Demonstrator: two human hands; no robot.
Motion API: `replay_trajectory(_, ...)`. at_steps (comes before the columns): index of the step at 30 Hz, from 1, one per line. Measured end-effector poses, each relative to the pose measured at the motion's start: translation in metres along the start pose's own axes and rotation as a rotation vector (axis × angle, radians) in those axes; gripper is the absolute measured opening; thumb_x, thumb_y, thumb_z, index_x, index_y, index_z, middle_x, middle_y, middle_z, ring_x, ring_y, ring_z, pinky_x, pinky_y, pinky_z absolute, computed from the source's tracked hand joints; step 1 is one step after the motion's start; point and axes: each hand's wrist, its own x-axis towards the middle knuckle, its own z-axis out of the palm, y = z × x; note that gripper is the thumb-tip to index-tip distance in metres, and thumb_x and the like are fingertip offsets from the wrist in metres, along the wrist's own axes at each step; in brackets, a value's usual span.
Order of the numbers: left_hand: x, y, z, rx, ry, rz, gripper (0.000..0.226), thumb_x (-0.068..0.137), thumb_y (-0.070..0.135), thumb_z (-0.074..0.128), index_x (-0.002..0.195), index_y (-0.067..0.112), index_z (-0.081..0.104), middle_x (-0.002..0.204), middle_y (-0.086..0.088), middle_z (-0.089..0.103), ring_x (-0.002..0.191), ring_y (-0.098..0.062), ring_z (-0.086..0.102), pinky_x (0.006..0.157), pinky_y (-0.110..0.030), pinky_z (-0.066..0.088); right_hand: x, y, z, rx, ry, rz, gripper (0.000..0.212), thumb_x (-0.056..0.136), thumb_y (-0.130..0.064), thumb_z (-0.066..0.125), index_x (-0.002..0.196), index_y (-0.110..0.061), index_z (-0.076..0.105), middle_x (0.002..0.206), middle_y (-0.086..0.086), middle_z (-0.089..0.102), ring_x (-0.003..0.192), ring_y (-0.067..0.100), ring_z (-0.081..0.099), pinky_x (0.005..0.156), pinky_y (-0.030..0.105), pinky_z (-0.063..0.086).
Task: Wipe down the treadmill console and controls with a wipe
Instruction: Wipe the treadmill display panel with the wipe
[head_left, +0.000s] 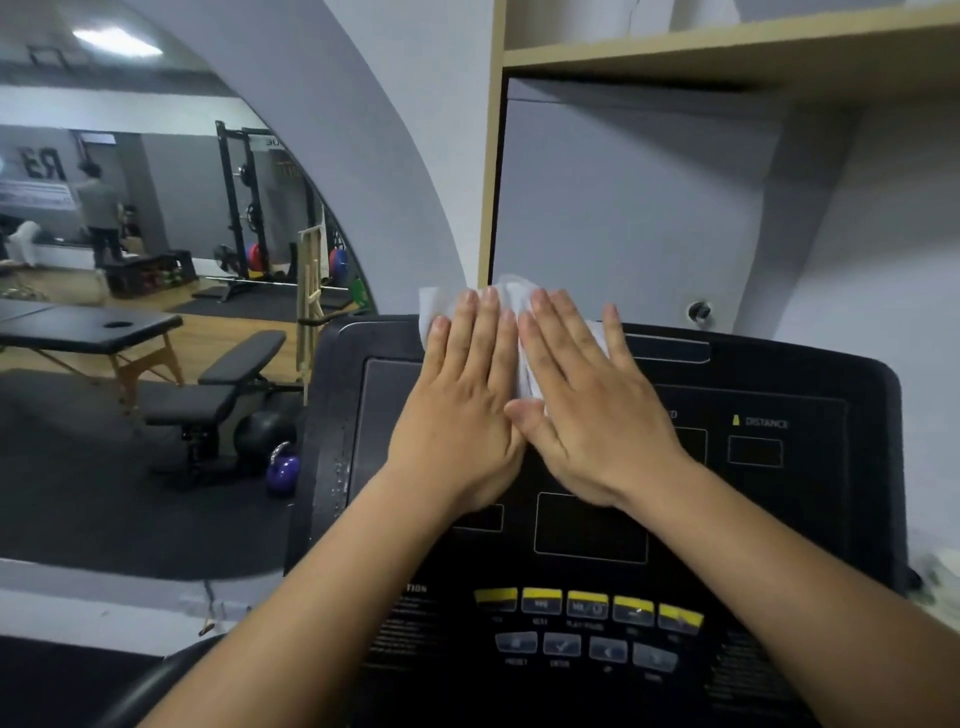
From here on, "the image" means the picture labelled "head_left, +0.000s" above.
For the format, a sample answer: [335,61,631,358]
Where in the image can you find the person's left hand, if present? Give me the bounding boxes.
[383,287,530,519]

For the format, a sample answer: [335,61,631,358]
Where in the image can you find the person's right hand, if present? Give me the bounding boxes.
[503,288,695,511]

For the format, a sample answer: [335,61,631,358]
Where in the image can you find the white wet wipe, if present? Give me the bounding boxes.
[417,273,613,418]

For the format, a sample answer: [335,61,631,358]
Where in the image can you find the person's right forearm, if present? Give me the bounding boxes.
[614,457,960,728]

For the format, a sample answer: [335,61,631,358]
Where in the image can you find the person's left forearm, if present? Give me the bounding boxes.
[138,464,485,728]

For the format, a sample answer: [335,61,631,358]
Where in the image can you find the purple kettlebell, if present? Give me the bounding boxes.
[266,442,303,498]

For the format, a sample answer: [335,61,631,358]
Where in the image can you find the black medicine ball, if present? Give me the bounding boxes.
[233,408,299,470]

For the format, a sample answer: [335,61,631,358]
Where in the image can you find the black weight bench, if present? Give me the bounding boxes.
[142,329,305,470]

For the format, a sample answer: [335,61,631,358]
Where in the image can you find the black power rack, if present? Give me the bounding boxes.
[213,119,331,301]

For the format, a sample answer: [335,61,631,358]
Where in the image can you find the low black storage rack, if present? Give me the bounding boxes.
[101,248,198,300]

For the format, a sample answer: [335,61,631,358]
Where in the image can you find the black massage table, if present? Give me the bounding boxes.
[0,298,187,414]

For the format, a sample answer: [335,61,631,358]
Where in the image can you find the white ceiling light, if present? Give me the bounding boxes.
[71,26,165,60]

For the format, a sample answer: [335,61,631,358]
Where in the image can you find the wooden ladder frame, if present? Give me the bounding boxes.
[296,224,325,406]

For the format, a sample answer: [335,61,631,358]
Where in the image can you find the white wall banner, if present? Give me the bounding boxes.
[0,178,80,213]

